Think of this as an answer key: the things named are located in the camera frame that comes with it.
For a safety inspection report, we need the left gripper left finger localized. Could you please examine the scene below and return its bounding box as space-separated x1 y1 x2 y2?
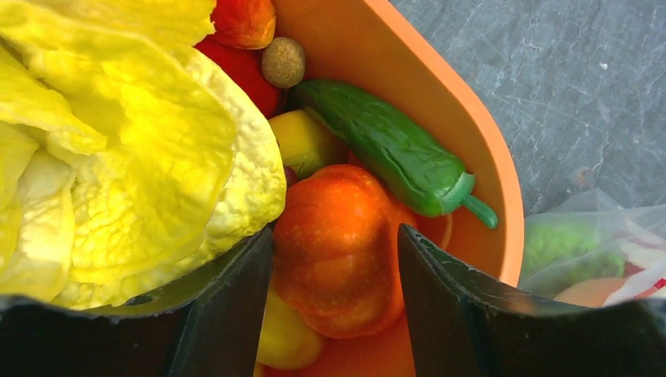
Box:
1 228 273 376

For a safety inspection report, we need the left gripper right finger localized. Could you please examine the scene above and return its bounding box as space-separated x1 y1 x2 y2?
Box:
397 225 665 376

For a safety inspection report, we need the clear polka-dot zip bag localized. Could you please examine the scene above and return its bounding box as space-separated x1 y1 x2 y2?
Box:
518 188 665 307

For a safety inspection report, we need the green toy cabbage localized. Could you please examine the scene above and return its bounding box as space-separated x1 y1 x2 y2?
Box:
518 220 625 298

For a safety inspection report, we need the yellow toy pepper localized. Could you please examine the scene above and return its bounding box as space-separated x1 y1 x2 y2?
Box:
256 284 327 370

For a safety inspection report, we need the orange toy bell pepper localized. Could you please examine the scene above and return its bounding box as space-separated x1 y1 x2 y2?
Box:
273 164 415 339

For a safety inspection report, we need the green toy chili pepper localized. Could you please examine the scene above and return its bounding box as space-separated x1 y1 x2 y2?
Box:
289 79 499 229

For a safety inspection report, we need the yellow toy flower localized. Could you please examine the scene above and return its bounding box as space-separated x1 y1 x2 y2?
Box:
1 1 286 310

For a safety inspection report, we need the small brown toy ball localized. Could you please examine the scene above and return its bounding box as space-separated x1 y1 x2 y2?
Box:
261 37 306 89

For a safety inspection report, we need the orange plastic basket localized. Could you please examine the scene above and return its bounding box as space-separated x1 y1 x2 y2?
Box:
275 1 524 376

